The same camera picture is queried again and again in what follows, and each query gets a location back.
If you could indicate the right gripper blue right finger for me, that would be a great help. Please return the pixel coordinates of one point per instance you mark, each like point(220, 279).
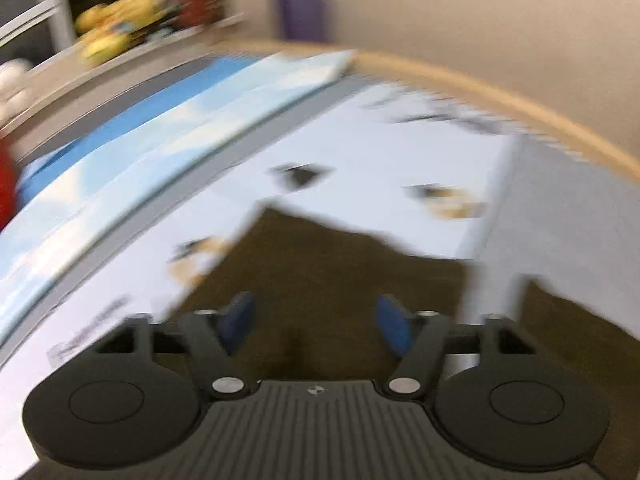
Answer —
point(419, 341)

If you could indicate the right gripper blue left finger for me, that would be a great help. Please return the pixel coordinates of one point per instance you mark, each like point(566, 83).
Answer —
point(211, 337)

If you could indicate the brown corduroy pants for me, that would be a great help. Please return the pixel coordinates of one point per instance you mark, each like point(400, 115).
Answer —
point(316, 291)

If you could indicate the white deer print sheet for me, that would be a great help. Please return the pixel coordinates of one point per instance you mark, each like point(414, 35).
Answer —
point(415, 168)

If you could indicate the light blue patterned sheet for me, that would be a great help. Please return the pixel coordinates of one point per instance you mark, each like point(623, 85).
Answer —
point(91, 184)

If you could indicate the red folded blanket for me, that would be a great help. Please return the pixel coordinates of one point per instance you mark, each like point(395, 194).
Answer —
point(9, 198)

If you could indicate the yellow plush toys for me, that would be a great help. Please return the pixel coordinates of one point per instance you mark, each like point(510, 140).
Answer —
point(108, 30)

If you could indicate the white plush toy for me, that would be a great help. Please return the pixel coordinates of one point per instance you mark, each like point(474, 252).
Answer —
point(15, 94)

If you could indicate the wooden bed frame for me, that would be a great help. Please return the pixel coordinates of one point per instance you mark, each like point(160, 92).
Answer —
point(545, 125)

